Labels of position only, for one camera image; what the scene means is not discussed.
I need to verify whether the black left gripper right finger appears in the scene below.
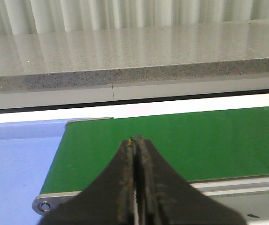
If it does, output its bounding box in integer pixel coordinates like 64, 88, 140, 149
134, 136, 246, 225

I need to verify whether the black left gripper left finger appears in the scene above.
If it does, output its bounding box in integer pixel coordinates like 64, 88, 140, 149
39, 140, 135, 225

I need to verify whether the blue plastic tray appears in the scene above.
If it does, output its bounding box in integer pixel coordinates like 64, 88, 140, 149
0, 120, 67, 225

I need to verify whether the silver conveyor frame rail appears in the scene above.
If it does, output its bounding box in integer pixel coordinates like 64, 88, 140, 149
32, 117, 269, 216

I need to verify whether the grey speckled stone counter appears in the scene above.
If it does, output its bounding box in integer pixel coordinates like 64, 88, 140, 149
0, 20, 269, 93

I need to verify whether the white pleated curtain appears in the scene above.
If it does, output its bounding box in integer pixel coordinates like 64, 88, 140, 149
0, 0, 269, 35

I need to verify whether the green conveyor belt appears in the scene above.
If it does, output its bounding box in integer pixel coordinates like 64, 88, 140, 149
39, 105, 269, 195

